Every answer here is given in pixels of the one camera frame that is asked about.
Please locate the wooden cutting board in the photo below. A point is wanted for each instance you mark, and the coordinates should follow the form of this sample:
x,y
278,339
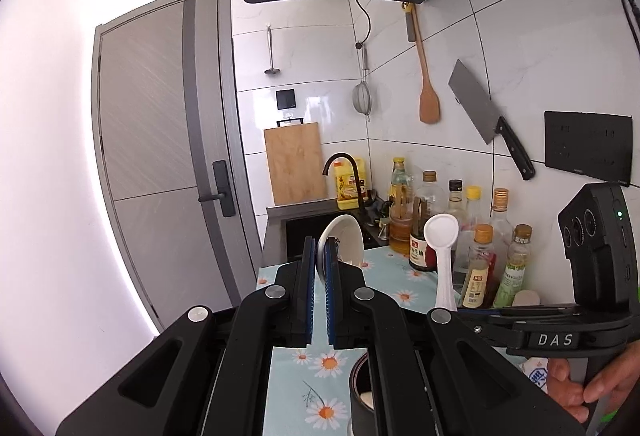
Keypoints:
x,y
295,166

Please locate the gold cap clear bottle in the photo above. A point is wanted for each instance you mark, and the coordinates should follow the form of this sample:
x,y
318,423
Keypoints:
x,y
501,216

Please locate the wooden spatula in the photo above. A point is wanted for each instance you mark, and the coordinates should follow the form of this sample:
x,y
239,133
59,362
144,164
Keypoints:
x,y
429,101

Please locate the grey door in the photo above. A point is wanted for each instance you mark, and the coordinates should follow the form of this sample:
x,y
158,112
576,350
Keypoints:
x,y
150,116

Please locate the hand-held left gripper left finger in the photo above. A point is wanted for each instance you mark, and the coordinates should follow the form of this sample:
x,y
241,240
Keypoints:
x,y
310,296

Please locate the black sink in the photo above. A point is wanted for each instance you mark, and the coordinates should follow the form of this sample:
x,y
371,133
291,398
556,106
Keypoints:
x,y
305,231

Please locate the black wall socket panel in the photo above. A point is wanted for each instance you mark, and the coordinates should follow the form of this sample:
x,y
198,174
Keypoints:
x,y
587,146

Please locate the dark soy sauce bottle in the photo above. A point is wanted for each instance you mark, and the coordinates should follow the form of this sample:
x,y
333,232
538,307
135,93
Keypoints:
x,y
417,256

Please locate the daisy print tablecloth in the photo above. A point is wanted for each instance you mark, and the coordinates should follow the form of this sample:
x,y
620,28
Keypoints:
x,y
300,391

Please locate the yellow label small bottle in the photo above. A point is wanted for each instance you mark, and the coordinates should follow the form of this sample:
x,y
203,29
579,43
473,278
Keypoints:
x,y
475,286

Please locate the cooking oil bottle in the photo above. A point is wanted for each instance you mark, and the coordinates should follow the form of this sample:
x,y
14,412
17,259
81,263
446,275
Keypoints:
x,y
400,226

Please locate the black utensil holder cup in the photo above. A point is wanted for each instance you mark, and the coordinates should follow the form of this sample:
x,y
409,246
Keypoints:
x,y
357,381

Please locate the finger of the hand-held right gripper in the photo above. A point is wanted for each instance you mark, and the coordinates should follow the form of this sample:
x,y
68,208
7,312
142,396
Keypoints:
x,y
495,336
515,310

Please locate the gold cap red bottle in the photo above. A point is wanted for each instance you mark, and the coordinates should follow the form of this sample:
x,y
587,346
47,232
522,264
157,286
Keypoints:
x,y
484,241

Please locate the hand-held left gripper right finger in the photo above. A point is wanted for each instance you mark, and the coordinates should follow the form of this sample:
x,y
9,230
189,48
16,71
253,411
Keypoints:
x,y
330,296

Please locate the metal ladle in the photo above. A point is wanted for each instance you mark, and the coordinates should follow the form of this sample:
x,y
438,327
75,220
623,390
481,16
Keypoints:
x,y
270,51

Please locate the black cap glass bottle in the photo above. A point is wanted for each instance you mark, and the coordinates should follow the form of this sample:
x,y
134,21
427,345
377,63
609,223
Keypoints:
x,y
456,198

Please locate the metal mesh strainer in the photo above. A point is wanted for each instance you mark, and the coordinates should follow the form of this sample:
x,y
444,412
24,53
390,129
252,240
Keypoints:
x,y
361,98

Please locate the yellow dish soap bottle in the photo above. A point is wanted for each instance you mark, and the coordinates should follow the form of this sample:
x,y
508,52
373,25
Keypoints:
x,y
345,188

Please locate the blue and white salt bag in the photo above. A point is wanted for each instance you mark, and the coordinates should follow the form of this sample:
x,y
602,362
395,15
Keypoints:
x,y
535,378

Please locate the person's right hand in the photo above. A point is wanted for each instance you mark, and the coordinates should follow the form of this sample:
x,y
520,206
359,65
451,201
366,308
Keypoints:
x,y
570,396

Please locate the black faucet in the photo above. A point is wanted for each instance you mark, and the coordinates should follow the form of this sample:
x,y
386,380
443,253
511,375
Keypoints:
x,y
357,166

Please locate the yellow cap bottle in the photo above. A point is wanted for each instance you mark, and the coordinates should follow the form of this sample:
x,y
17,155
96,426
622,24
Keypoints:
x,y
473,206

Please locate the brown paper packet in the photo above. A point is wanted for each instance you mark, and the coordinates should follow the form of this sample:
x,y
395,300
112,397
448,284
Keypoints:
x,y
527,298

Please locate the steel cleaver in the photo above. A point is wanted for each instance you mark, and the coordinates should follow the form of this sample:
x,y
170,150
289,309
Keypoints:
x,y
475,101

